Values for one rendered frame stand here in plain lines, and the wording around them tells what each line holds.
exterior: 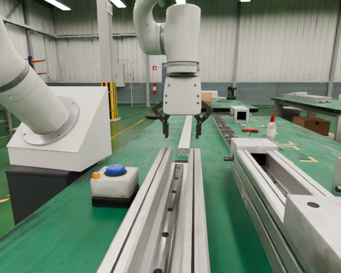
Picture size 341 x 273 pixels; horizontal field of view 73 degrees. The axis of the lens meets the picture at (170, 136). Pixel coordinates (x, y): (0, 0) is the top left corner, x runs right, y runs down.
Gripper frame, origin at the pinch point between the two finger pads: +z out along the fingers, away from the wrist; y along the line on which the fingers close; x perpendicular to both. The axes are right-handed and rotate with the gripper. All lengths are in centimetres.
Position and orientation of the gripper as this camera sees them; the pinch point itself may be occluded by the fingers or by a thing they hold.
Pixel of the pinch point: (182, 133)
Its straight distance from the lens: 63.3
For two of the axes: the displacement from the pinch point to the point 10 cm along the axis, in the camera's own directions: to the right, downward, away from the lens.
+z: 0.0, 9.8, 2.2
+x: -1.1, 2.2, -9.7
